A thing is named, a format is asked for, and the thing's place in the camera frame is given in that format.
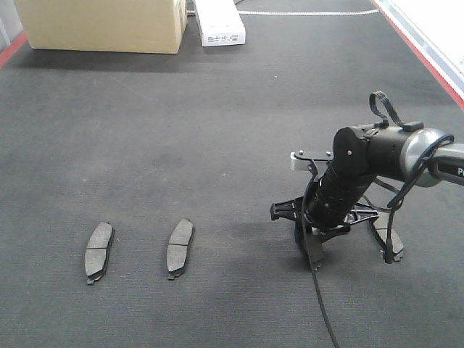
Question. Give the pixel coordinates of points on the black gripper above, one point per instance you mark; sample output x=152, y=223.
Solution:
x=292, y=210

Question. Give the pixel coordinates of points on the grey brake pad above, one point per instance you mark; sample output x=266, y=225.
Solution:
x=178, y=247
x=96, y=256
x=311, y=247
x=378, y=227

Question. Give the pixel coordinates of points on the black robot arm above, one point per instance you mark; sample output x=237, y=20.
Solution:
x=411, y=153

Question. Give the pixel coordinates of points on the dark grey conveyor belt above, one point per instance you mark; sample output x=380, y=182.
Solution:
x=142, y=141

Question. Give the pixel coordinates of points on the red conveyor edge strip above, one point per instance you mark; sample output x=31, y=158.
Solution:
x=420, y=54

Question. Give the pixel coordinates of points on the white long carton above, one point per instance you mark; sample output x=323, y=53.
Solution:
x=219, y=23

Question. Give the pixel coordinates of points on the brown cardboard box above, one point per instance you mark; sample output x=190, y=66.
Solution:
x=121, y=26

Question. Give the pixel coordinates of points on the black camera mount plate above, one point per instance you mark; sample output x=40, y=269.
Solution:
x=300, y=159

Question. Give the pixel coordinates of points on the white conveyor side rail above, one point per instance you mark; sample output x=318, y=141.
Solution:
x=431, y=32

